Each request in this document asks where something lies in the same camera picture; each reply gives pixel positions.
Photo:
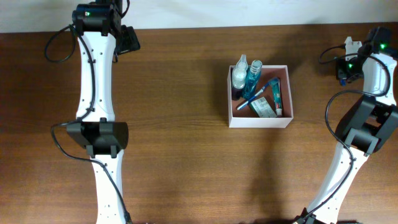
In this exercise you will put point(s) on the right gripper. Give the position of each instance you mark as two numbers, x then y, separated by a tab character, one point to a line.
342	72

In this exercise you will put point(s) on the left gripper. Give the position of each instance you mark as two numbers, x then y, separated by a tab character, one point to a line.
130	41

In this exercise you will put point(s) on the green toothpaste tube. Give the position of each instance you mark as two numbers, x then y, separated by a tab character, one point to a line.
275	84

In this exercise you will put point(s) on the blue mouthwash bottle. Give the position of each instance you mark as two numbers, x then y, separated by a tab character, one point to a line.
252	78

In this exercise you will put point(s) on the green white soap box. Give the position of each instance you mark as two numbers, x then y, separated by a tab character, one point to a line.
262	108

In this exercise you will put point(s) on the blue white toothbrush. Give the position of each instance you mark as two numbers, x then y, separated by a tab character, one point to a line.
269	83

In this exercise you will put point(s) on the clear spray bottle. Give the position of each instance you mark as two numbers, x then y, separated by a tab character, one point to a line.
238	78

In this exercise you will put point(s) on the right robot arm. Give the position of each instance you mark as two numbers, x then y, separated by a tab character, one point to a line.
367	125

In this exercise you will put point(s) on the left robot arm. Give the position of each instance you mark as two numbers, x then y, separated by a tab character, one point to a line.
102	37

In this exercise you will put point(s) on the pink cardboard box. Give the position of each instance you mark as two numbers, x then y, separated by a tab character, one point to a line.
246	117

